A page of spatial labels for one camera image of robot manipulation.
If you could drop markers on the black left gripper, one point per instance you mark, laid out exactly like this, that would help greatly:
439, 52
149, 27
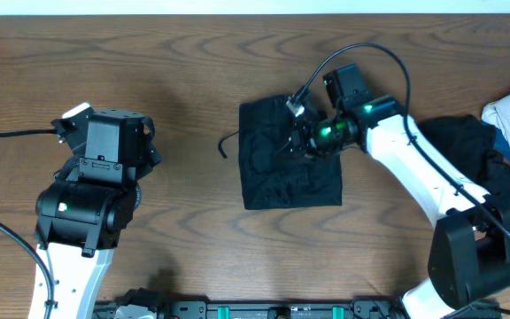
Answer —
150, 156

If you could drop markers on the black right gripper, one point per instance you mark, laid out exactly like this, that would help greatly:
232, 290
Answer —
297, 137

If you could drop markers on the black cloth shorts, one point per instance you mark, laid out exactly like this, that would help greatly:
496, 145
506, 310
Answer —
271, 181

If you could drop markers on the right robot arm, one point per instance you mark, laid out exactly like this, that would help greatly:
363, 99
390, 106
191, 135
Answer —
469, 257

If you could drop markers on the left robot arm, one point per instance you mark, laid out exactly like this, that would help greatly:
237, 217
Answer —
91, 200

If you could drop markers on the pile of clothes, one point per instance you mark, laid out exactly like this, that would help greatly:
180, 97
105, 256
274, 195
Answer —
478, 147

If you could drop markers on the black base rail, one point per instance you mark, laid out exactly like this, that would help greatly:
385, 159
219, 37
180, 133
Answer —
142, 303

